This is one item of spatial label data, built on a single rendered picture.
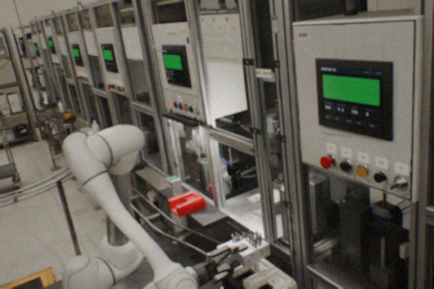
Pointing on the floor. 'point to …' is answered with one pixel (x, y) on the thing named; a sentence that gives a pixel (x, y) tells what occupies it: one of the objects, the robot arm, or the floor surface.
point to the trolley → (8, 171)
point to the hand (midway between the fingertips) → (239, 254)
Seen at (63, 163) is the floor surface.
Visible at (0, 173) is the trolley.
